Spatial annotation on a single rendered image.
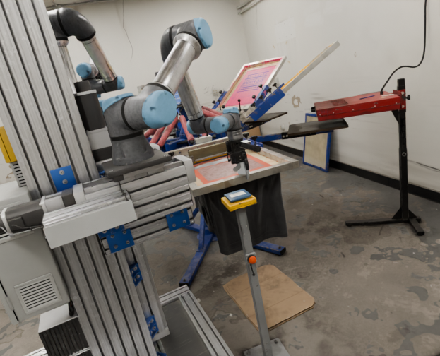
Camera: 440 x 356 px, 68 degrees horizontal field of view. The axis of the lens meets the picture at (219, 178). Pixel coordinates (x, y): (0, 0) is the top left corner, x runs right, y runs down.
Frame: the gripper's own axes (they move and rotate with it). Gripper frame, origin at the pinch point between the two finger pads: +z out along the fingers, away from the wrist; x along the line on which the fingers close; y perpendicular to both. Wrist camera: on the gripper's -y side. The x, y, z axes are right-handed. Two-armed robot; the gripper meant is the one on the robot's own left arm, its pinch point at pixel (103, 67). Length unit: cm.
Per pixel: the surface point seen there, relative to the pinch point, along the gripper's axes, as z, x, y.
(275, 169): -57, 99, 57
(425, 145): 71, 259, 80
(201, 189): -68, 60, 62
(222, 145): -3, 72, 54
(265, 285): -20, 97, 154
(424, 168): 72, 262, 103
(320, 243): 26, 151, 149
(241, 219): -83, 78, 72
